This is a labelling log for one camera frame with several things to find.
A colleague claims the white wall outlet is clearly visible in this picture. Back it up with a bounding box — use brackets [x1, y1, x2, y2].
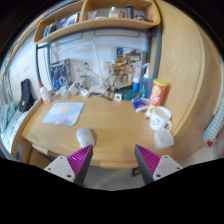
[83, 60, 93, 71]
[73, 61, 83, 73]

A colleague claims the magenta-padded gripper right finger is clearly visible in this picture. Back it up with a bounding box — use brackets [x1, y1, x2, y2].
[134, 143, 184, 185]

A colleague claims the translucent plastic cup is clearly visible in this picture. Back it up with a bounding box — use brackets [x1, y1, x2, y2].
[153, 128, 175, 150]

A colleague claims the blue robot model kit box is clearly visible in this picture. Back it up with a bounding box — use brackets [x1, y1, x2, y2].
[48, 59, 73, 92]

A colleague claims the red yellow chips can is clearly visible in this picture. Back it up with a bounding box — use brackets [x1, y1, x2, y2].
[145, 78, 169, 118]

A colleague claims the blue spray bottle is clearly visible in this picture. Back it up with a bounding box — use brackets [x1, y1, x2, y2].
[139, 63, 154, 99]

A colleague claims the blue tissue packet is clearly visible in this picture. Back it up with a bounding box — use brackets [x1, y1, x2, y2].
[131, 96, 148, 113]

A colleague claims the large white power adapter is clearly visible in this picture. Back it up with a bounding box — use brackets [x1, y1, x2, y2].
[68, 83, 81, 97]

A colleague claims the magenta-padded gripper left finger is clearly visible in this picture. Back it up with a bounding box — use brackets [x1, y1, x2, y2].
[44, 143, 94, 187]

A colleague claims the pastel cloud print mouse pad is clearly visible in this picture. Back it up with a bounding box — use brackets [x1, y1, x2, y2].
[42, 101, 85, 127]

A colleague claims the white desk lamp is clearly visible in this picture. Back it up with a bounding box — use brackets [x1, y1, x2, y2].
[58, 41, 108, 95]

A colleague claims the white mug with face print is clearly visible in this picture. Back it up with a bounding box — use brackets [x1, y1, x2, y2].
[148, 105, 173, 132]

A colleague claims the white pump bottle red cap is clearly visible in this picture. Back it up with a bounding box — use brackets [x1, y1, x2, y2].
[38, 80, 52, 105]

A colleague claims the white power strip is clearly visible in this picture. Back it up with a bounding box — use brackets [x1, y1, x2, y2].
[79, 87, 91, 98]

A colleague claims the light grey computer mouse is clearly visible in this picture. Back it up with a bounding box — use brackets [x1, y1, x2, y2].
[76, 127, 96, 148]

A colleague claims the small white plug charger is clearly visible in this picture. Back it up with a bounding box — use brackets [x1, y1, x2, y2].
[59, 85, 69, 99]

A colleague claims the black bag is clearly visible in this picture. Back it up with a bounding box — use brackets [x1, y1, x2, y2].
[18, 78, 35, 113]

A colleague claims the teal blanket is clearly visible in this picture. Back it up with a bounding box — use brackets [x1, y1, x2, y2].
[0, 99, 20, 134]

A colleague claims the wooden shelf unit with items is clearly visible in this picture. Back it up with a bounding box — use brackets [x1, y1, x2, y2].
[33, 0, 162, 45]

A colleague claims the colourful model kit box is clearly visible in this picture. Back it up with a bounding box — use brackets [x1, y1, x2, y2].
[115, 47, 147, 88]

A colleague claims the teal round dish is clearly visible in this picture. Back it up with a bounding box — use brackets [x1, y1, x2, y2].
[120, 88, 138, 101]

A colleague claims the teal striped cloth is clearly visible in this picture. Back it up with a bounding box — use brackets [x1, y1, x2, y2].
[203, 99, 224, 143]

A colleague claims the tan robot model figure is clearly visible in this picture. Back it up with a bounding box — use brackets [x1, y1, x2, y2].
[104, 61, 126, 93]

